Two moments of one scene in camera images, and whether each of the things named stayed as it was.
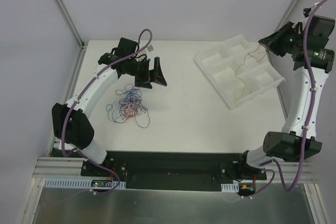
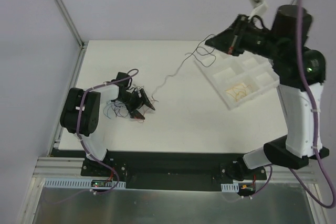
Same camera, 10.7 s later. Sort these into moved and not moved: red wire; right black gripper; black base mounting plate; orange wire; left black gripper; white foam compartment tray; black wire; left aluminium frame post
Moved: orange wire; black wire; red wire; left black gripper; right black gripper
Not moved: white foam compartment tray; left aluminium frame post; black base mounting plate
